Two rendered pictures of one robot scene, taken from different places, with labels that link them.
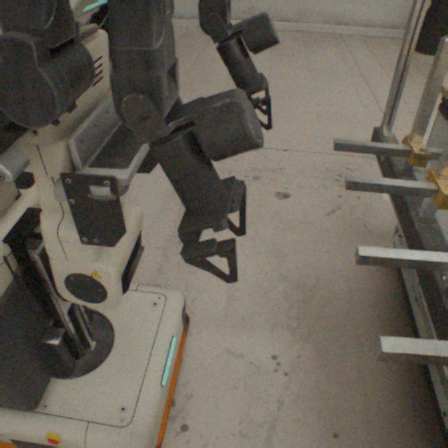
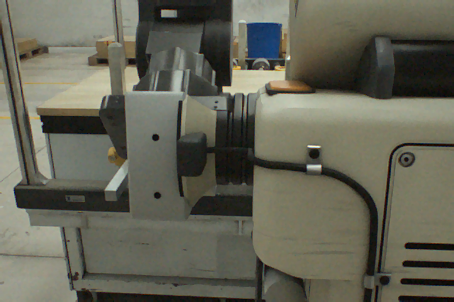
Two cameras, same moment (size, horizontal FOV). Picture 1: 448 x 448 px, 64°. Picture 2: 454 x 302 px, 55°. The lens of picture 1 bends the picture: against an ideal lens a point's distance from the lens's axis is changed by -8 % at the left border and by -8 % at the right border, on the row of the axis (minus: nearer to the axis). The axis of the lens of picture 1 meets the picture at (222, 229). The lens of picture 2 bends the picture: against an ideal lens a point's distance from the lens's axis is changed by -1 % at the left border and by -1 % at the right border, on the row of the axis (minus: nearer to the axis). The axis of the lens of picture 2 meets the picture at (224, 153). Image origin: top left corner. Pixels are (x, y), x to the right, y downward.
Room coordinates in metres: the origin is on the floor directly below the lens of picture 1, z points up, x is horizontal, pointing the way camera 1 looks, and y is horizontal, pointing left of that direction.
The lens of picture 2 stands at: (0.84, 0.65, 1.31)
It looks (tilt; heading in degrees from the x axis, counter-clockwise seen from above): 22 degrees down; 266
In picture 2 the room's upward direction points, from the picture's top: straight up
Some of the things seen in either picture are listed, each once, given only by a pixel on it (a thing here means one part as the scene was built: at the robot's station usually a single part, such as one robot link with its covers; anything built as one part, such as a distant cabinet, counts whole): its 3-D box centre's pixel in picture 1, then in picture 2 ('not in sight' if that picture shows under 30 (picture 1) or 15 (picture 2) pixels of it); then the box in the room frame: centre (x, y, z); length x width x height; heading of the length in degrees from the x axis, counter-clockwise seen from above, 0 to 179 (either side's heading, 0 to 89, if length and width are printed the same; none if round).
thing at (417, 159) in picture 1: (415, 149); (131, 155); (1.05, -0.62, 0.80); 0.14 x 0.06 x 0.05; 173
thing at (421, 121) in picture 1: (422, 117); (121, 123); (1.07, -0.63, 0.91); 0.04 x 0.04 x 0.48; 83
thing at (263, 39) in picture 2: not in sight; (264, 46); (-0.19, -6.13, 0.36); 0.59 x 0.57 x 0.73; 83
